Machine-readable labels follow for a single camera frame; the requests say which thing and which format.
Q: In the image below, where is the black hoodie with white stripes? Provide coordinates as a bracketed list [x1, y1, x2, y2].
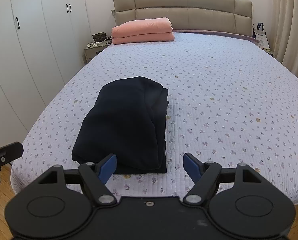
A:
[71, 77, 169, 174]

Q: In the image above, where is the folded pink blanket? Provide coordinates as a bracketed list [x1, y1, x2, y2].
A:
[112, 17, 174, 44]

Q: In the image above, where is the beige padded headboard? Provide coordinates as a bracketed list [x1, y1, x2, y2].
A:
[113, 0, 253, 36]

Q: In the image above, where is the floral quilted bed cover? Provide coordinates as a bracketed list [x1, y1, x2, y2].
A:
[10, 33, 298, 204]

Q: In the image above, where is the white paper shopping bag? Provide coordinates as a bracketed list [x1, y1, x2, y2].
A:
[253, 22, 270, 50]

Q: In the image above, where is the white wardrobe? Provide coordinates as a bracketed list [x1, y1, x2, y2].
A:
[0, 0, 92, 146]

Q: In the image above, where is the beige nightstand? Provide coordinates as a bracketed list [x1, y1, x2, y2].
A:
[84, 42, 111, 64]

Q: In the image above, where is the beige pleated curtain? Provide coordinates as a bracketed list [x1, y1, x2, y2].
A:
[270, 0, 298, 78]

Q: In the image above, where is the brown patterned pouch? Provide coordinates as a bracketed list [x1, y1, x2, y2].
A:
[92, 32, 108, 42]

